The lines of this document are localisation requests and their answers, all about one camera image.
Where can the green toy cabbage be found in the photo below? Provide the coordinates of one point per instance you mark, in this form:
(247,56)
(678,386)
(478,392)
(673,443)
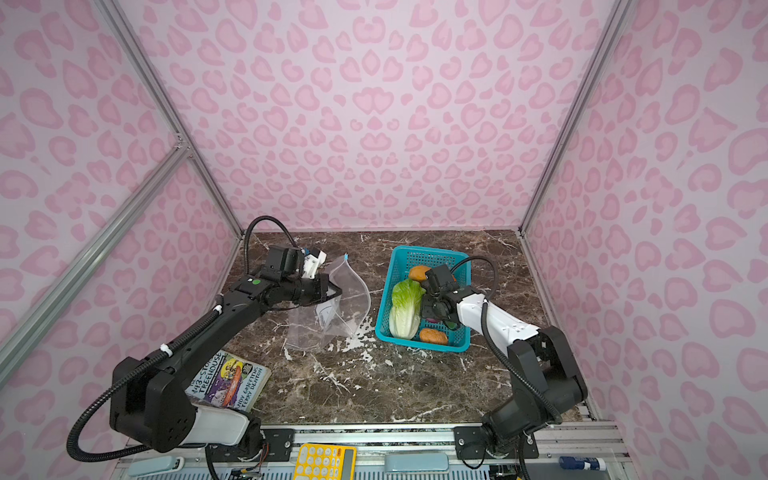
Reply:
(404,316)

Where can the brown toy potato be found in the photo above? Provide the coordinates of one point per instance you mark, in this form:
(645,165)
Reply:
(433,336)

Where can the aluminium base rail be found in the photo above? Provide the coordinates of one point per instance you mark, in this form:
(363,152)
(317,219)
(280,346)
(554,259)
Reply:
(374,442)

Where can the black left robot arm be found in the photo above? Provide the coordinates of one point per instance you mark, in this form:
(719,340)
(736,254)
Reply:
(151,406)

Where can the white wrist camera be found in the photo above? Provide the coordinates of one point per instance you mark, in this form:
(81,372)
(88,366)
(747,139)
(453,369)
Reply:
(313,260)
(441,280)

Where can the orange toy bread roll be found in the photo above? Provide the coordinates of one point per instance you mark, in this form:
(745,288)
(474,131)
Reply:
(418,273)

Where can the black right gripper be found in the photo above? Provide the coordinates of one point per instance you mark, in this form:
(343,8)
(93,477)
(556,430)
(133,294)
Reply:
(427,300)

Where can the aluminium frame corner post right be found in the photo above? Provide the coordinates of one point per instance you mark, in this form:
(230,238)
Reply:
(620,16)

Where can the aluminium frame corner post left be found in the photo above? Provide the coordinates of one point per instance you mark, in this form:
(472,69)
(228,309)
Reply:
(128,39)

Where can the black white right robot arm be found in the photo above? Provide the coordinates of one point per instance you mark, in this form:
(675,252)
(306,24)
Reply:
(546,380)

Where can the aluminium frame corner post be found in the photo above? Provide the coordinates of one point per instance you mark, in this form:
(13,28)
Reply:
(620,16)
(128,39)

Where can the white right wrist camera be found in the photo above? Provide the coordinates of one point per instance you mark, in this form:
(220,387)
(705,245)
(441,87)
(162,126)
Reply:
(441,280)

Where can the clear zip top bag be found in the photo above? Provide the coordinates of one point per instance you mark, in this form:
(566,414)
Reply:
(312,328)

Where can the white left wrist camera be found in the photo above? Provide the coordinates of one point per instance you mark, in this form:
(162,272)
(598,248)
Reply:
(313,260)

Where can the grey flat case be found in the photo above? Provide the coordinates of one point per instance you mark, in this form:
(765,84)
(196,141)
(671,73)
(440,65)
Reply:
(416,463)

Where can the teal plastic basket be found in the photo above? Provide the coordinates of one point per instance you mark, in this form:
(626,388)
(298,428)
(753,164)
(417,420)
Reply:
(403,259)

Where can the yellow calculator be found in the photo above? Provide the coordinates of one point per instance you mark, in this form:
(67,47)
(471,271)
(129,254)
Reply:
(325,462)

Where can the aluminium diagonal frame bar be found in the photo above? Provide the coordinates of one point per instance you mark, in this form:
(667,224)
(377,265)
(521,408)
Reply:
(38,321)

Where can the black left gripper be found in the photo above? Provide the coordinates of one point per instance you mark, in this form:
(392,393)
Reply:
(322,281)

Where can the colourful paperback book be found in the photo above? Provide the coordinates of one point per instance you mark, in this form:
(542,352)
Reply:
(229,381)

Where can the blue white marker pen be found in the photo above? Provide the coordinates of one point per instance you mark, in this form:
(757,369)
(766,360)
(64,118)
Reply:
(582,463)

